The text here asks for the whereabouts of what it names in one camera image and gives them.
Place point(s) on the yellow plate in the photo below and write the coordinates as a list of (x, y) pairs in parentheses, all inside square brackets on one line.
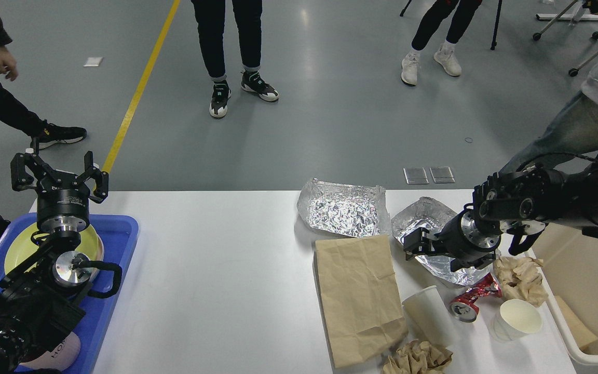
[(23, 246)]

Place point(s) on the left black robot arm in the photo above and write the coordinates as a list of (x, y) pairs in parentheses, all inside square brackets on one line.
[(40, 298)]

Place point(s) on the crushed red can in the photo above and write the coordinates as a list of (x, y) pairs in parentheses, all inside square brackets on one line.
[(463, 307)]

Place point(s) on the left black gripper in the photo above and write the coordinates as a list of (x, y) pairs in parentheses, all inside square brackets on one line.
[(56, 208)]

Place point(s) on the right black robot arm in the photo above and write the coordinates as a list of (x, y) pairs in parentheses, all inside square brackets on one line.
[(519, 203)]

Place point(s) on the crumpled foil sheet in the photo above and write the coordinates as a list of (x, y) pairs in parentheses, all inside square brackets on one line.
[(349, 210), (433, 215)]

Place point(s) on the crumpled foil sheet right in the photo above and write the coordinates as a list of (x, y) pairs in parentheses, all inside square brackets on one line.
[(433, 215)]

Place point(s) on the blue plastic tray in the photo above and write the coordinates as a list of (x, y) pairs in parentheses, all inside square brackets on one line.
[(119, 236)]

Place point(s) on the pink mug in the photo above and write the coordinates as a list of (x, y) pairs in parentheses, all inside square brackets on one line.
[(61, 358)]

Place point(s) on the white paper cup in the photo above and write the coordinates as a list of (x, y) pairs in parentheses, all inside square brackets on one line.
[(429, 313)]

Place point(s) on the beige plastic bin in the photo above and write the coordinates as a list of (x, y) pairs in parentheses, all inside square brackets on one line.
[(570, 268)]

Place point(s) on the brown paper bag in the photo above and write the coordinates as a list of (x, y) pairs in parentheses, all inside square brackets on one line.
[(360, 298)]

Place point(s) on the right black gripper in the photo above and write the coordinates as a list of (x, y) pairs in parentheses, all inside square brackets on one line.
[(461, 239)]

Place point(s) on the brown paper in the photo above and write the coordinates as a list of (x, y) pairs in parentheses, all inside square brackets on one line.
[(418, 357), (520, 279)]

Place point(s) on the metal floor plate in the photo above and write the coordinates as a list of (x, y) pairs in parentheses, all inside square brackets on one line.
[(416, 176), (442, 175)]

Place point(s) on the crumpled foil sheet left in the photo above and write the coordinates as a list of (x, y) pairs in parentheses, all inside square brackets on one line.
[(349, 210)]

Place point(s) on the pink plate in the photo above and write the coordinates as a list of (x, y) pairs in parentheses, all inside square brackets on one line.
[(97, 257)]

